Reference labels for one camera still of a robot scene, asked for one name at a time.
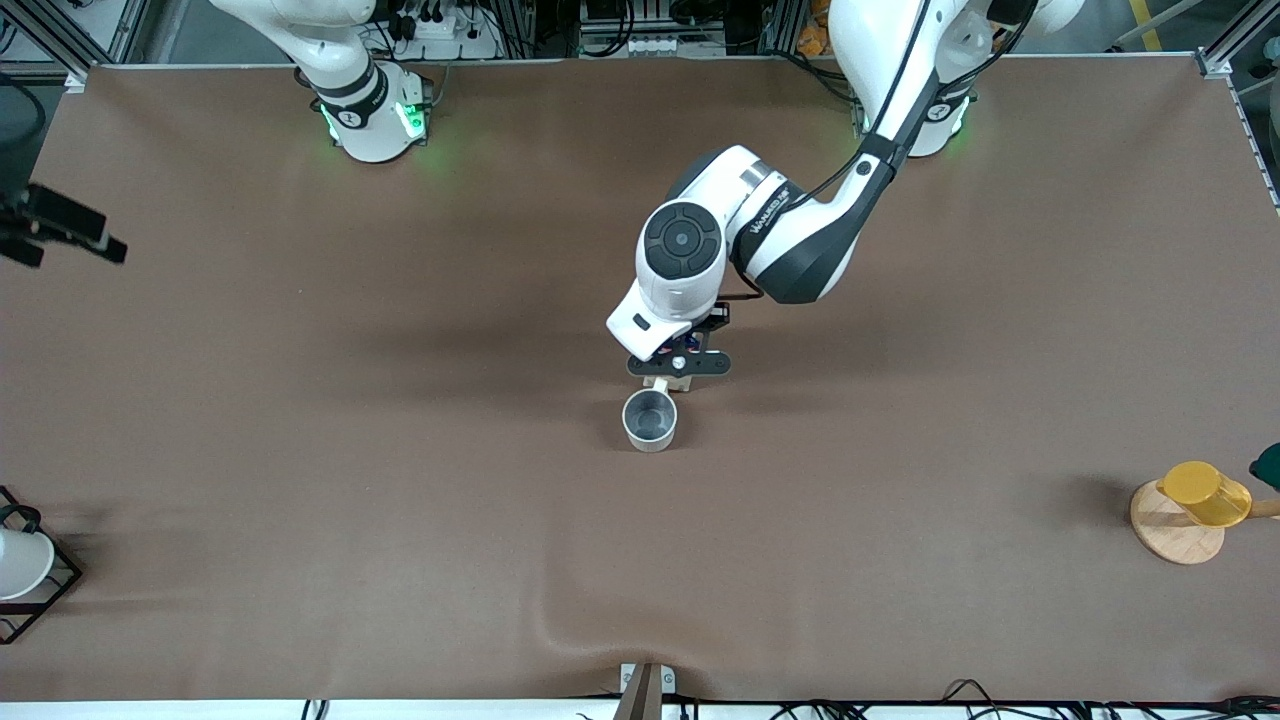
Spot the aluminium frame profile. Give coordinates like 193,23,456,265
0,0,151,83
1195,0,1280,83

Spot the white bowl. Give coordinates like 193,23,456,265
0,527,56,602

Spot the wooden cup stand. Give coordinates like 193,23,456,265
1130,478,1280,567

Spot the brown table cloth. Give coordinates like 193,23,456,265
0,55,1280,704

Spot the metal bracket with pole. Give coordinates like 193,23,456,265
612,662,677,720

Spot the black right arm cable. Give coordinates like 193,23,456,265
0,72,48,193

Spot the black base cable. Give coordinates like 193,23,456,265
782,48,865,105

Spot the grey mug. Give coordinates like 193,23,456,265
621,389,680,454

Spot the white power strip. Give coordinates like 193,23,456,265
392,0,503,62

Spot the yellow plastic cup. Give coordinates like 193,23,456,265
1157,461,1253,528

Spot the bag of orange buns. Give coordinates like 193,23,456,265
796,0,833,58

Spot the white connector block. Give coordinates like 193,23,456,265
580,33,727,59

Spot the black wire rack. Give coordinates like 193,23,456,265
0,485,84,646

